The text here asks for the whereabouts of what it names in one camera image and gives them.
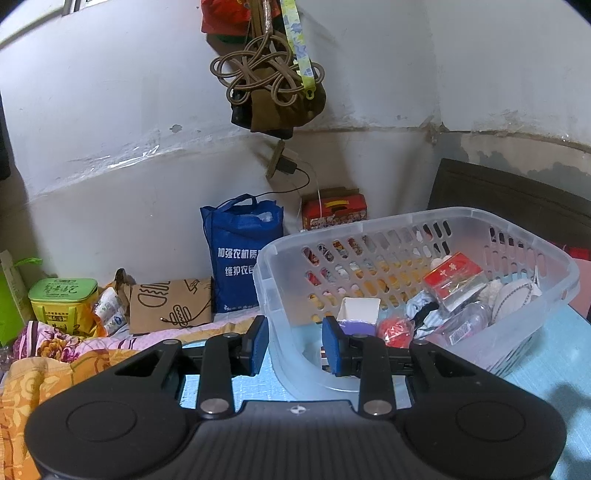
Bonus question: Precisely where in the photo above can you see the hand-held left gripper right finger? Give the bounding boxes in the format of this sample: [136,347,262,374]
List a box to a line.
[322,316,481,419]

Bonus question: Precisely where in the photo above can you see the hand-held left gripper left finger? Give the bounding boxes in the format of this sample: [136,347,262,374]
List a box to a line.
[113,316,269,419]

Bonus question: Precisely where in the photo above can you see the white and purple box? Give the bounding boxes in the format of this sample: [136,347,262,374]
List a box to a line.
[336,296,382,337]

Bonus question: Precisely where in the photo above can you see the clear plastic basket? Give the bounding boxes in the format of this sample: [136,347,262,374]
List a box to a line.
[252,207,581,394]

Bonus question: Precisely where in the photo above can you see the red mesh ball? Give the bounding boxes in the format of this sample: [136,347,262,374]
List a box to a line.
[376,316,415,349]

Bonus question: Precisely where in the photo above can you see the blue tote bag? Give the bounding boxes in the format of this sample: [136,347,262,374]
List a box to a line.
[199,194,285,315]

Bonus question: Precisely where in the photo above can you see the striped cloth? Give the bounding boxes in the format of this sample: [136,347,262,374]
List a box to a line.
[405,295,446,340]

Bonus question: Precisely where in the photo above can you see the brown paper bag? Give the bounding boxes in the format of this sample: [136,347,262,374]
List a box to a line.
[128,276,214,336]

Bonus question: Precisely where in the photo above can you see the clear plastic bottle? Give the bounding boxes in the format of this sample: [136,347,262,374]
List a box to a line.
[425,301,492,348]

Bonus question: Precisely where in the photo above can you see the red gift box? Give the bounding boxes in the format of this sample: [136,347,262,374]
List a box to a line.
[301,186,369,232]

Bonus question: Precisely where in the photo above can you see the red cigarette pack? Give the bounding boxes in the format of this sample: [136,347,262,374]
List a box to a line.
[422,251,485,301]

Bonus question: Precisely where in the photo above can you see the white snack packet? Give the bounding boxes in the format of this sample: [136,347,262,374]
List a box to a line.
[93,286,129,337]

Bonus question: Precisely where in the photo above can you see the white round pouch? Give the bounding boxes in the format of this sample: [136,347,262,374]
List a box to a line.
[490,277,539,324]

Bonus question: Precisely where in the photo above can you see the green tin box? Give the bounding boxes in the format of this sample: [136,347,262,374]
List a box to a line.
[28,277,100,335]

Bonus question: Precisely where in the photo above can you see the floral blanket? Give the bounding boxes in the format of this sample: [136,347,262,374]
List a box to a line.
[11,318,259,365]

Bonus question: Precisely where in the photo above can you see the dark wooden headboard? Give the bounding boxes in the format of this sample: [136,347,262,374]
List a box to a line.
[427,158,591,252]

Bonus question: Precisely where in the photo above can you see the orange blanket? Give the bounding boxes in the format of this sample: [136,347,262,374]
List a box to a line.
[0,348,139,480]

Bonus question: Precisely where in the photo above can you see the brown hanging bag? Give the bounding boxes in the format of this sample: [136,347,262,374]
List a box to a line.
[249,83,328,134]

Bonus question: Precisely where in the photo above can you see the green paper bag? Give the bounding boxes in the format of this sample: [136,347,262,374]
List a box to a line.
[0,250,42,348]

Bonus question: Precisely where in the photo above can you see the dark hanging clothing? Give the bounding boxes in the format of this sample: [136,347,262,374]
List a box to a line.
[0,90,13,182]

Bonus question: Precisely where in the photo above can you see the red hanging cloth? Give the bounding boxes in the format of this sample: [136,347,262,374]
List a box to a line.
[200,0,282,42]

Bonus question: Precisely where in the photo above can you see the black charger cable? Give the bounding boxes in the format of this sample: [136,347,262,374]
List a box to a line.
[254,167,311,200]

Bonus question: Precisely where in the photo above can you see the black wall charger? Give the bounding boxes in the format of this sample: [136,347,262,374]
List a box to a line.
[264,141,301,181]

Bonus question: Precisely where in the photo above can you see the tan coiled cord bundle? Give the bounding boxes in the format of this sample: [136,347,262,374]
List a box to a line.
[210,34,326,107]

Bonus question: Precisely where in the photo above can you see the green patterned lanyard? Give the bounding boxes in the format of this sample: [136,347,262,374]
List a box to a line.
[279,0,319,101]

